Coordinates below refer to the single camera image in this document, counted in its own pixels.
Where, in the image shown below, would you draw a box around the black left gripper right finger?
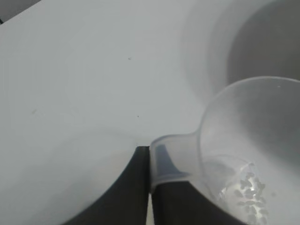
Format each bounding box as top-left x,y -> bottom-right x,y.
150,143 -> 235,225

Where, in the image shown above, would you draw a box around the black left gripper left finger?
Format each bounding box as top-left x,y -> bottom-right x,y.
61,145 -> 151,225

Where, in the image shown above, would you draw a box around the stainless steel mixing bowl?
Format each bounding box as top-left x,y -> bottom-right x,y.
184,0 -> 300,95

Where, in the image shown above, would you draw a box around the clear plastic measuring cup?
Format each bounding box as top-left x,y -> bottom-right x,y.
149,75 -> 300,225

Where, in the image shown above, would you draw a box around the white rice grains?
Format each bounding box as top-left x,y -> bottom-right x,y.
233,172 -> 269,225

